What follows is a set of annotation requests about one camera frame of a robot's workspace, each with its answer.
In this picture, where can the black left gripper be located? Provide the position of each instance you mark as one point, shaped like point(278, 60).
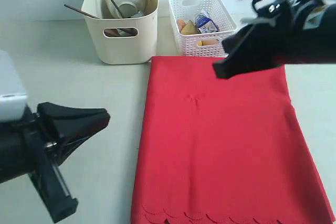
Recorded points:
point(37, 143)

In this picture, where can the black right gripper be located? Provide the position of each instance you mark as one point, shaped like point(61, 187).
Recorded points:
point(310, 40)

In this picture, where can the blue white milk carton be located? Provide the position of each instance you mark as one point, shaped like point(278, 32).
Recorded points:
point(205, 24)

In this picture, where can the yellow cheese wedge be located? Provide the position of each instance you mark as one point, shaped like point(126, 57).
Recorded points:
point(189, 29)

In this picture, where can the orange fried chicken piece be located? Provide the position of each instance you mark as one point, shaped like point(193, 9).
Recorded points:
point(180, 24)

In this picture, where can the red tablecloth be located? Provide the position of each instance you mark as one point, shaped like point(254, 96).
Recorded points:
point(223, 151)

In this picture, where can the stainless steel cup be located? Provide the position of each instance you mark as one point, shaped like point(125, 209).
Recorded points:
point(138, 14)

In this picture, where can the dark wooden spoon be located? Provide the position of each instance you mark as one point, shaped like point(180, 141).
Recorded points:
point(111, 33)

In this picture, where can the white perforated plastic basket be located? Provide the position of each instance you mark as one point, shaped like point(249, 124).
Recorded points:
point(187, 10)

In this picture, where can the cream plastic storage bin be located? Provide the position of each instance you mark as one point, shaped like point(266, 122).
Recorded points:
point(125, 49)

